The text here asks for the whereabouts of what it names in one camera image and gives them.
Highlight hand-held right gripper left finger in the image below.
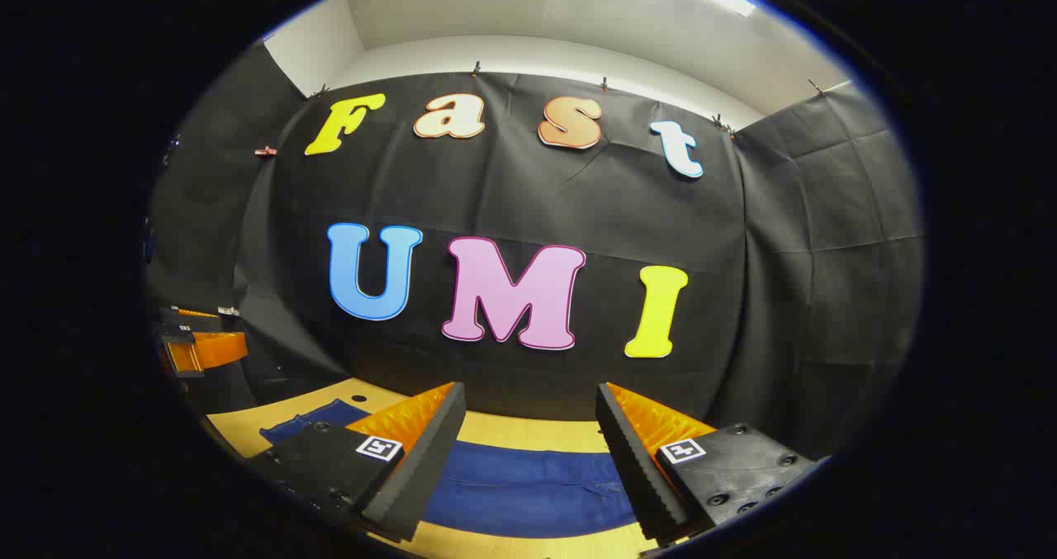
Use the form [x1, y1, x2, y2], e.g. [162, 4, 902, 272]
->
[248, 381, 467, 543]

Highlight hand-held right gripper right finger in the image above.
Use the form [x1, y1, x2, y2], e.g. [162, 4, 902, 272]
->
[595, 381, 828, 546]

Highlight blue jeans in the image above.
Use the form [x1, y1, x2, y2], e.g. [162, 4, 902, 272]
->
[260, 400, 638, 540]

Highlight black backdrop cloth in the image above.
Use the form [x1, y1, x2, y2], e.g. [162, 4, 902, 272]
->
[147, 43, 924, 461]

